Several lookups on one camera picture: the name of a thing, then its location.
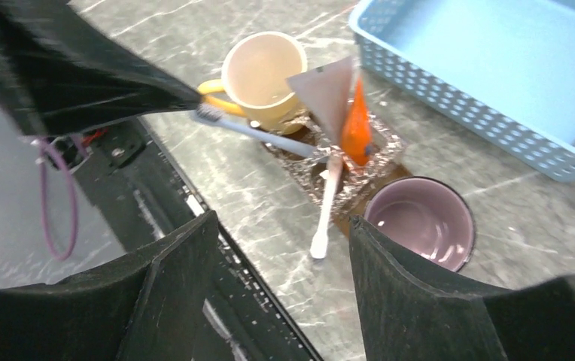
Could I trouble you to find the orange toothpaste tube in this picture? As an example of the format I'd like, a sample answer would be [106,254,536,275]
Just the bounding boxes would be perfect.
[340,77,373,166]

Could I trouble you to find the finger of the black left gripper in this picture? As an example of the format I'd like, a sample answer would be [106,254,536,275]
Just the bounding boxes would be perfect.
[0,1,202,136]

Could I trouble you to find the brown oval wooden tray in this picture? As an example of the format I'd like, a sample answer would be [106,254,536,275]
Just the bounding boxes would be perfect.
[291,129,411,235]

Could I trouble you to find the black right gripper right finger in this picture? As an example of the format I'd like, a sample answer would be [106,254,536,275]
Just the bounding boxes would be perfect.
[349,216,575,360]

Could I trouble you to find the purple mug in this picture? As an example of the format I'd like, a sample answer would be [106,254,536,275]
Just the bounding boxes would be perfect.
[364,176,476,272]

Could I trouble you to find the yellow mug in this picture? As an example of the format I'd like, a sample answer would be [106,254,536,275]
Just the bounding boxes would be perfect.
[197,31,308,135]

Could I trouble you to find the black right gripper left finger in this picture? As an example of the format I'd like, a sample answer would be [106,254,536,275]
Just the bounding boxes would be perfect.
[0,211,218,360]

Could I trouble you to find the light blue plastic basket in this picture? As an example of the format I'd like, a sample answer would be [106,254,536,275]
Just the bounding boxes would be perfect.
[349,1,575,182]

